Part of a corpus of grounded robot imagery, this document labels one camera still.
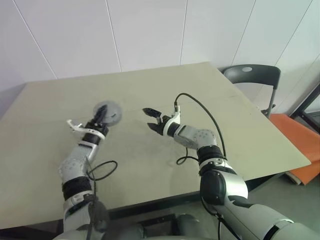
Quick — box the grey rounded shape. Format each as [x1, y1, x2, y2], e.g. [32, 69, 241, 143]
[174, 213, 204, 240]
[112, 216, 146, 240]

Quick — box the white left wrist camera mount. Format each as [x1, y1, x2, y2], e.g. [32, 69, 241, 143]
[66, 119, 106, 140]

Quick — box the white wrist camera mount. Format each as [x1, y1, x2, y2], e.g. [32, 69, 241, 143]
[162, 104, 182, 126]
[66, 119, 106, 140]

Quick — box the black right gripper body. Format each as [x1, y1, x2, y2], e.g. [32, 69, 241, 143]
[156, 115, 168, 135]

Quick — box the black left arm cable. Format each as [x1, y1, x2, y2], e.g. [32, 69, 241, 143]
[86, 160, 118, 240]

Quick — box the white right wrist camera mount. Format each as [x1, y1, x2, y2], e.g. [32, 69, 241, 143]
[162, 104, 182, 126]

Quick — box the silver round motor lid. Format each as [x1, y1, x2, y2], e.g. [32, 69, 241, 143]
[91, 99, 123, 126]

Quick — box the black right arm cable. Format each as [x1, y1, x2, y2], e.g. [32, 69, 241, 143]
[173, 92, 238, 240]

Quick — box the orange flat panel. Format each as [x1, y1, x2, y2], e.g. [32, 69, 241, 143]
[268, 113, 320, 186]

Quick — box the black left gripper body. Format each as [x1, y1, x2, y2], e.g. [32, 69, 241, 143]
[86, 119, 109, 137]

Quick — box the motor housing with copper coils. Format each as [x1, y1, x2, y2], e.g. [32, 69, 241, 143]
[92, 100, 124, 127]

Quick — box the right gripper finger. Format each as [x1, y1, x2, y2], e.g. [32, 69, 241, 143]
[142, 107, 161, 118]
[146, 122, 164, 135]

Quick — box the dark grey plastic chair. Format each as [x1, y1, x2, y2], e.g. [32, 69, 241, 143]
[222, 64, 281, 118]

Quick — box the black metal frame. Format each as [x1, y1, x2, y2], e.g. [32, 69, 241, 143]
[289, 82, 320, 131]

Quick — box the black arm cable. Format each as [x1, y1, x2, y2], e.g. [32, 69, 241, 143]
[173, 92, 238, 240]
[86, 160, 118, 240]

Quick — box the black table frame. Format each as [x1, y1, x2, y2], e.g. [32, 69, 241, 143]
[57, 172, 288, 231]

